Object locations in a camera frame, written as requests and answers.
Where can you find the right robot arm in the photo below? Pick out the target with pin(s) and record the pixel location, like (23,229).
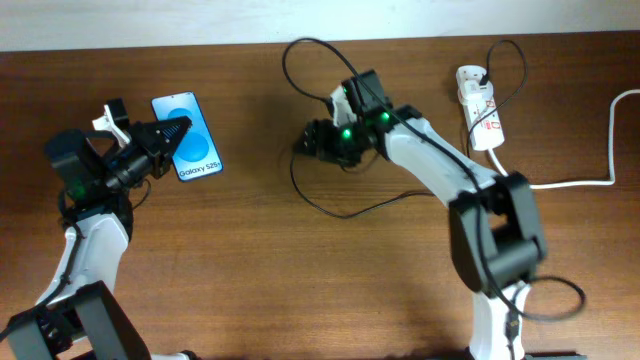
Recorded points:
(496,238)

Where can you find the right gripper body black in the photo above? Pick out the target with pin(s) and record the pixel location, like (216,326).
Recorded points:
(341,143)

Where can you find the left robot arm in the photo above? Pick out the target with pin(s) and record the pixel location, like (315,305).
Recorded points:
(98,168)

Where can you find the blue Galaxy smartphone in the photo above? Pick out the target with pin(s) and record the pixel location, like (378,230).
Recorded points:
(197,156)

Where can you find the white charger plug adapter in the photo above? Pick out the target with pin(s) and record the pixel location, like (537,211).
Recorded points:
(471,91)

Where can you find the white power strip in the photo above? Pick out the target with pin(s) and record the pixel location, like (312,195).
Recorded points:
(481,117)

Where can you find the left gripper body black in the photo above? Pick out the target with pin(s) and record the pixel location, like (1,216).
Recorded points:
(143,162)

